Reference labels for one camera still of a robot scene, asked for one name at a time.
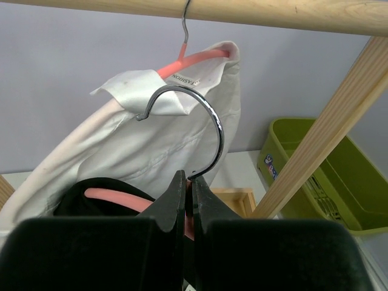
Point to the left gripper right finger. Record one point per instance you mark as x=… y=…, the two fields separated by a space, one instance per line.
x=233 y=253

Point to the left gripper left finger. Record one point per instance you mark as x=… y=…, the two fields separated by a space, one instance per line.
x=143 y=252

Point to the black shirt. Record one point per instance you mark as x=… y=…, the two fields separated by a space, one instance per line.
x=75 y=203

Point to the pink hanger with black shirt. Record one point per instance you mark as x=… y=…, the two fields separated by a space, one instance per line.
x=189 y=138

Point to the white shirt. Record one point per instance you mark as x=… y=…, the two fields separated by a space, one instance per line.
x=111 y=143

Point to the pink hanger with white shirt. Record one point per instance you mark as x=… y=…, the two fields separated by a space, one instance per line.
x=186 y=61

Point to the green plastic basket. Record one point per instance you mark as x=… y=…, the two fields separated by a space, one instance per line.
x=345 y=188

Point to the wooden clothes rack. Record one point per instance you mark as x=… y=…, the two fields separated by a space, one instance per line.
x=294 y=54

